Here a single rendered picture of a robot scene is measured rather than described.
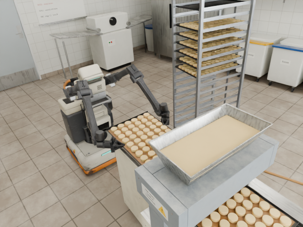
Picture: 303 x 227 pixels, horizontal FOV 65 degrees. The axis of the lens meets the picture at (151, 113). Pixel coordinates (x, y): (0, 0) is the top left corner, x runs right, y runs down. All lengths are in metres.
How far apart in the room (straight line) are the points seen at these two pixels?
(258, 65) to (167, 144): 3.90
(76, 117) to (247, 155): 1.99
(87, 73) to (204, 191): 1.62
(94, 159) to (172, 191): 1.77
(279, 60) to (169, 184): 3.89
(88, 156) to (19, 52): 3.60
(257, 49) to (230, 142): 3.73
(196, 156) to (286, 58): 3.73
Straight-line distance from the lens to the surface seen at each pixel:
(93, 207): 2.63
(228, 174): 1.18
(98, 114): 2.57
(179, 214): 1.02
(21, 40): 5.81
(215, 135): 1.26
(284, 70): 4.73
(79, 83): 1.90
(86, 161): 2.74
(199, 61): 2.34
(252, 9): 2.66
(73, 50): 6.19
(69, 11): 6.06
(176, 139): 1.20
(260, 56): 4.85
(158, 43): 6.07
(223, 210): 1.38
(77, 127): 2.86
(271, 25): 5.41
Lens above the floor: 2.01
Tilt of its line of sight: 31 degrees down
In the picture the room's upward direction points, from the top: 4 degrees counter-clockwise
